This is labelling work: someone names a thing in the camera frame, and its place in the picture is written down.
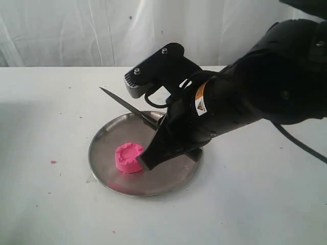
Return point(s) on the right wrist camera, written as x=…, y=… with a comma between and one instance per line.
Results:
x=168, y=67

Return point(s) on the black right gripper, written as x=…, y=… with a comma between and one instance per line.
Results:
x=209, y=107

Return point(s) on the pink clay piece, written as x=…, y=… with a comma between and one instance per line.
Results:
x=125, y=158

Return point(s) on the white backdrop curtain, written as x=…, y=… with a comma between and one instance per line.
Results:
x=123, y=33

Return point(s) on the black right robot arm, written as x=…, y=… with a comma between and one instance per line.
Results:
x=281, y=79

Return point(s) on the black serrated knife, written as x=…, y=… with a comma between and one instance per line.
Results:
x=148, y=120

